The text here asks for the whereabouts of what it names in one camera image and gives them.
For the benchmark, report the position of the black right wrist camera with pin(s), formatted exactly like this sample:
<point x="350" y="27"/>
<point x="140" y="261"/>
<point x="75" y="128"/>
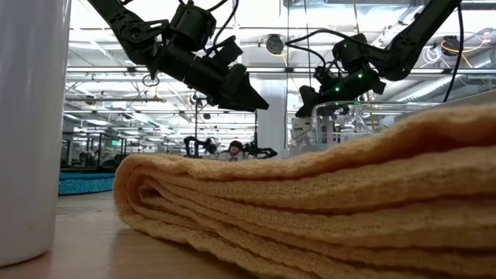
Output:
<point x="323" y="75"/>

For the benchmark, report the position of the white building column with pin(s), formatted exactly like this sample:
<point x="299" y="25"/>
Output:
<point x="272" y="128"/>

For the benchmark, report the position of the grey plastic bin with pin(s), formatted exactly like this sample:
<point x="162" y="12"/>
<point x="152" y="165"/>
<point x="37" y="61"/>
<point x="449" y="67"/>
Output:
<point x="465" y="100"/>

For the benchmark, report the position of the blue wavy-edged sponge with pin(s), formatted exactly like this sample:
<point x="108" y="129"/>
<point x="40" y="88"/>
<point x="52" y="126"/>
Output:
<point x="87" y="185"/>

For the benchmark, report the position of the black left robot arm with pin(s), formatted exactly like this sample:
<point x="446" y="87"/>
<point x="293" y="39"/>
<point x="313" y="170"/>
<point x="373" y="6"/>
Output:
<point x="131" y="33"/>

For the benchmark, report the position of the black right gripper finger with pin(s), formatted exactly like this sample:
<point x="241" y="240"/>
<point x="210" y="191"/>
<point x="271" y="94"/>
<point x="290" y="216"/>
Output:
<point x="308" y="102"/>

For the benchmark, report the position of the background black frame station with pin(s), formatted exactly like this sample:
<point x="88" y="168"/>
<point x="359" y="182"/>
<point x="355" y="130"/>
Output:
<point x="100" y="149"/>

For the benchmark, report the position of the small clear plastic container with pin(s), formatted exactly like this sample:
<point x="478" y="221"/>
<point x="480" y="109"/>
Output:
<point x="298" y="149"/>

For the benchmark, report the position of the large clear plastic container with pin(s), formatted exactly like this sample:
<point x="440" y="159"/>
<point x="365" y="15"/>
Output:
<point x="348" y="116"/>

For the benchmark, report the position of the person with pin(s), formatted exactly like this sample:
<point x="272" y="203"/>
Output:
<point x="235" y="149"/>

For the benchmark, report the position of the hanging linear light fixture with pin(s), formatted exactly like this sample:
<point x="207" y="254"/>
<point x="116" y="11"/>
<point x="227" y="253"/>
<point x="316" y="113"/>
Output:
<point x="426" y="71"/>

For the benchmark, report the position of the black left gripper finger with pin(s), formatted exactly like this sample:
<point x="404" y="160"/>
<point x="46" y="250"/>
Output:
<point x="244" y="97"/>

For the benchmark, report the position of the orange folded towel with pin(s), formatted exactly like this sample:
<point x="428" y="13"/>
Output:
<point x="310" y="201"/>

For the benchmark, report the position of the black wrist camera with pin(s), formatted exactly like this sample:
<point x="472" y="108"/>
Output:
<point x="323" y="75"/>
<point x="226" y="52"/>

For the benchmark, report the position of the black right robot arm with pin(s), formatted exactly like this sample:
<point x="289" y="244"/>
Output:
<point x="418" y="35"/>

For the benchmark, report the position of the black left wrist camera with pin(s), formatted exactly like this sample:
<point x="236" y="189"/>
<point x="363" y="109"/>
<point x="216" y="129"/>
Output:
<point x="226" y="52"/>

